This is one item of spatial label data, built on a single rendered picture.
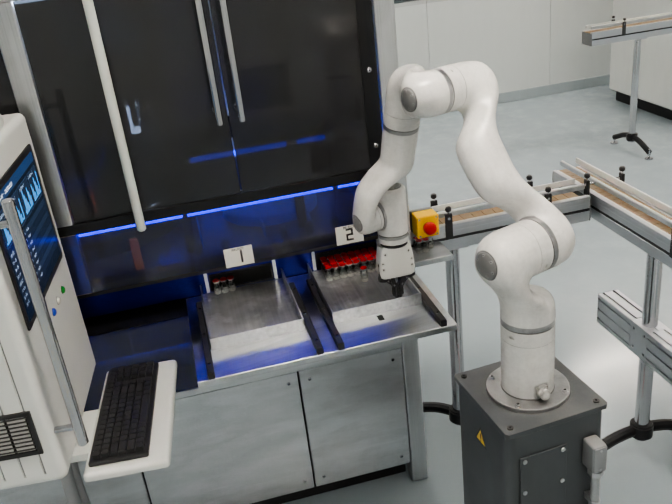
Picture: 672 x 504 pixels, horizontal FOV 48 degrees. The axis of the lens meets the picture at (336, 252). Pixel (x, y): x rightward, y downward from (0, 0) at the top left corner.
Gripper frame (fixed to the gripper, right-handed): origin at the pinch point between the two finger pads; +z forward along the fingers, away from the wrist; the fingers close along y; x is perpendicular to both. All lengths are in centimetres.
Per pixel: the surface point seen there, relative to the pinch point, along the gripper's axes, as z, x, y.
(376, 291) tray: 4.3, -9.9, 3.7
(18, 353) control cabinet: -23, 32, 93
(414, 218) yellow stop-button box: -9.7, -25.1, -14.5
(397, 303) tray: 2.6, 2.4, 1.1
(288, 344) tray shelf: 4.5, 7.9, 33.8
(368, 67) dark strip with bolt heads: -58, -24, -4
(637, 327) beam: 38, -9, -85
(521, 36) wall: 33, -483, -281
